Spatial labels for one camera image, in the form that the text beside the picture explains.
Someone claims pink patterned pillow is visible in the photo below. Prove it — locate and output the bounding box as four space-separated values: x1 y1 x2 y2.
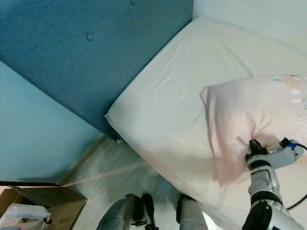
200 73 307 186

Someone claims clear plastic bag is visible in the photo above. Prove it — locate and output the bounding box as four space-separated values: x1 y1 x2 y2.
0 203 52 230

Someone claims silver robot right leg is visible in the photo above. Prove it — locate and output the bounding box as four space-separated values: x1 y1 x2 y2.
175 194 209 230

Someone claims silver robot leg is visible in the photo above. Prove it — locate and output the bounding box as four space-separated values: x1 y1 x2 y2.
175 194 209 230
97 194 155 230

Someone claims brown cardboard box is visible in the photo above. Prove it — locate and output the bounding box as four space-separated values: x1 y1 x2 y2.
0 184 88 230

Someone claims silver robot left leg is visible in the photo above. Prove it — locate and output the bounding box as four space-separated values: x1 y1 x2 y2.
97 194 155 230

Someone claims black door frame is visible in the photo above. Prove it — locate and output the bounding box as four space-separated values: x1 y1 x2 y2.
0 181 63 187

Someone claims blue upholstered bed frame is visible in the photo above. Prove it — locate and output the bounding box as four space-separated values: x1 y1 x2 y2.
0 0 195 142

